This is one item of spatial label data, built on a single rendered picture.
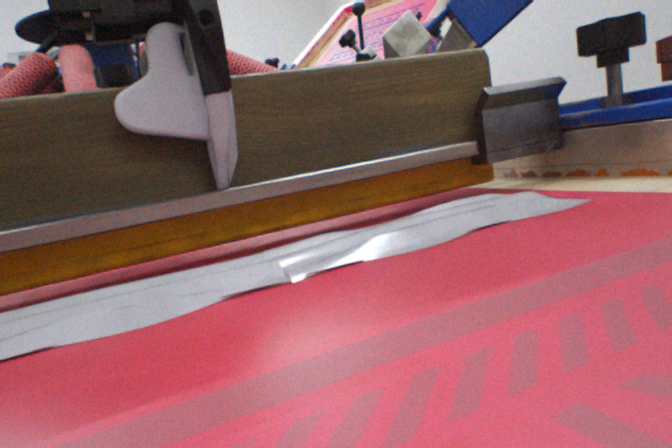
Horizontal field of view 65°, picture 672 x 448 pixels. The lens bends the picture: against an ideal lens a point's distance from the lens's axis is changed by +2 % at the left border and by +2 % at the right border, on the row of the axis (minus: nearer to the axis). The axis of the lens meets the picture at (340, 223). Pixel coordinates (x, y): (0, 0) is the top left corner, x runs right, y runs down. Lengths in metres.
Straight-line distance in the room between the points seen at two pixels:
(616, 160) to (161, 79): 0.30
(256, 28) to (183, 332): 4.62
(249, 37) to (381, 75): 4.39
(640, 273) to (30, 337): 0.21
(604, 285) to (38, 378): 0.17
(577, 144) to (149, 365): 0.34
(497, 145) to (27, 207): 0.29
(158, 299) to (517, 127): 0.28
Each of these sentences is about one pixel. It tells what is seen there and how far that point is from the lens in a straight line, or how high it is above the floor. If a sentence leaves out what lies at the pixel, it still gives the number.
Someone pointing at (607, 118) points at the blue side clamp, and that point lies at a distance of 0.41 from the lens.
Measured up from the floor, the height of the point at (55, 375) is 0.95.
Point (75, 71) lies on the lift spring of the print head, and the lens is 0.93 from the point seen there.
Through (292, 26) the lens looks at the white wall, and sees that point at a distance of 4.88.
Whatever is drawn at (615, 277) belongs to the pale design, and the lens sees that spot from 0.19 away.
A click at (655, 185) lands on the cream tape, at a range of 0.35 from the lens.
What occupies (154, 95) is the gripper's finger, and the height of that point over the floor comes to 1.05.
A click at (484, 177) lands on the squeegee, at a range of 0.42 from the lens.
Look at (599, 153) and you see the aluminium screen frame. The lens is 0.42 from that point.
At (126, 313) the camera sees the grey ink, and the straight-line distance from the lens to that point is 0.22.
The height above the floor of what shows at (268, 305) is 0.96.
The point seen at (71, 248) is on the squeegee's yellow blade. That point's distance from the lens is 0.33.
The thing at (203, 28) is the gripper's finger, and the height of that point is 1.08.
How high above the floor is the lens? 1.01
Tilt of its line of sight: 9 degrees down
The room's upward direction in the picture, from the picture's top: 10 degrees counter-clockwise
